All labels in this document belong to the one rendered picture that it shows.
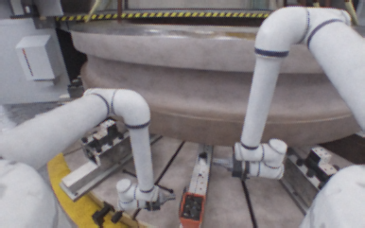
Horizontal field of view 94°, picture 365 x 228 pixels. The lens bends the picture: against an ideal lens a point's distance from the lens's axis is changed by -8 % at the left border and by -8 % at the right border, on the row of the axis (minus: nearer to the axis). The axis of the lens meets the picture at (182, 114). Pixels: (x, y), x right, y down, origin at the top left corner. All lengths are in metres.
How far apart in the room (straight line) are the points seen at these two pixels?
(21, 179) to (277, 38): 0.69
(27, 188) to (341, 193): 0.36
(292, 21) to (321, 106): 1.36
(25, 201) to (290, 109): 1.72
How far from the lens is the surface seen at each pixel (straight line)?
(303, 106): 1.84
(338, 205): 0.27
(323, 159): 1.95
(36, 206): 0.27
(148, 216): 1.86
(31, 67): 4.88
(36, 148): 0.53
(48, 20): 4.66
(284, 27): 0.69
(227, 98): 1.58
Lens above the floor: 1.89
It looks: 30 degrees down
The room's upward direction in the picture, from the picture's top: straight up
